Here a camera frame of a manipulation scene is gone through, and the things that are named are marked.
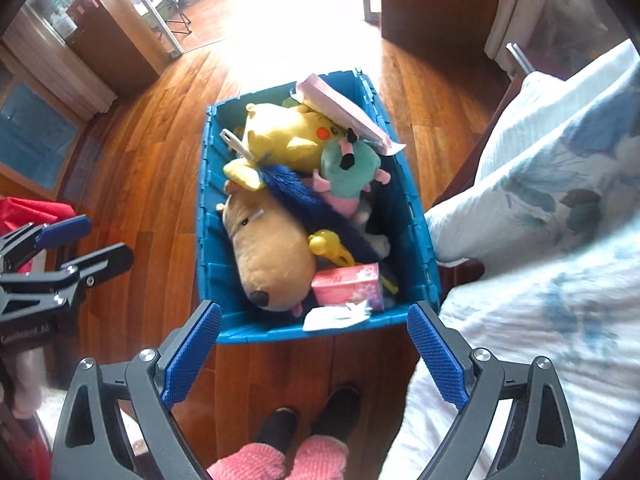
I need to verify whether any black left shoe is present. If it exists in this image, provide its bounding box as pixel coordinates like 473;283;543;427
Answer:
253;406;299;454

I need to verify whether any brown dog plush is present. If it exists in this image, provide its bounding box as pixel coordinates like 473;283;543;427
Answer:
217;180;317;318

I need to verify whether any white paper tissue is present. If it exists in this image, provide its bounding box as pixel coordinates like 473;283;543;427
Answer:
303;301;372;333

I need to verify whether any wooden glass cabinet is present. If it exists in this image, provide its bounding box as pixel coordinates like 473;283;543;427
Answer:
1;0;171;198

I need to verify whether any yellow plastic toy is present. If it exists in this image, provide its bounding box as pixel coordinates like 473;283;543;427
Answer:
307;230;356;268

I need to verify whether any blue plastic storage crate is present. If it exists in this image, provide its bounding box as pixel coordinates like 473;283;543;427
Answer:
196;82;442;344

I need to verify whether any pink tissue pack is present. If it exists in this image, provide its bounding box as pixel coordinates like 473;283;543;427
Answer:
311;263;384;311

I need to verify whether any blue furry tail toy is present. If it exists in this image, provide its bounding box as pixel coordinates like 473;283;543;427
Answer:
257;165;390;263

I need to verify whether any yellow pikachu plush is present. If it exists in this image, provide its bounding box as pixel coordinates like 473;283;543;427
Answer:
221;103;346;191

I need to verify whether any teal pink creature plush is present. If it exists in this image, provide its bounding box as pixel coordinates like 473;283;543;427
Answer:
311;129;390;218

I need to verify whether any pink plastic package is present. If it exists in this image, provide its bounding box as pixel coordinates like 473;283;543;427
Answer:
291;70;406;156

